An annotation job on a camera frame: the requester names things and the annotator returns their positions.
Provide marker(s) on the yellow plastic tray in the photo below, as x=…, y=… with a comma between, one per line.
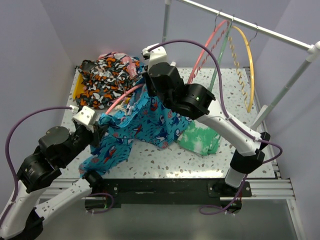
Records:
x=77, y=87

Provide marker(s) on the blue shark print shorts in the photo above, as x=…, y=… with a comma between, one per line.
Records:
x=144, y=119

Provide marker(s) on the black mounting base plate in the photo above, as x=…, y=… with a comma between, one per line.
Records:
x=115, y=192

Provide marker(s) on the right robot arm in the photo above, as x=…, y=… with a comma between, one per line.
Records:
x=199, y=104

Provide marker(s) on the white clothes rack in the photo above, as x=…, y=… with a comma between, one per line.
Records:
x=281, y=31

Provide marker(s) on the pink plastic hanger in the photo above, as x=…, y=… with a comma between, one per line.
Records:
x=122, y=97
x=207, y=45

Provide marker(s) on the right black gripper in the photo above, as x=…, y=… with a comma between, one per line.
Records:
x=147, y=79

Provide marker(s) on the camouflage pattern clothes pile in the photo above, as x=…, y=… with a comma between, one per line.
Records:
x=104, y=80

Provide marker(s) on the green plastic hanger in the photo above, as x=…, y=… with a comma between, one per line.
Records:
x=220, y=56

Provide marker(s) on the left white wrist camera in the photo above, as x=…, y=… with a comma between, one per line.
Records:
x=86, y=116

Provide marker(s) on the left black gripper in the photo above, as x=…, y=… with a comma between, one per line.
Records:
x=97, y=133

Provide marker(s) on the yellow plastic hanger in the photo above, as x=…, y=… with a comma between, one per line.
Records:
x=248, y=98

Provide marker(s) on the green tie-dye shorts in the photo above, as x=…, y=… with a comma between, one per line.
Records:
x=199, y=139

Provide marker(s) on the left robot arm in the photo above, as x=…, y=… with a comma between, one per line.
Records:
x=23, y=218

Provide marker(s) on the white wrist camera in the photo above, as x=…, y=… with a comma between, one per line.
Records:
x=155, y=56
x=86, y=116

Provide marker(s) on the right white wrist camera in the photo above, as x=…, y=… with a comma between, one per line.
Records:
x=155, y=56

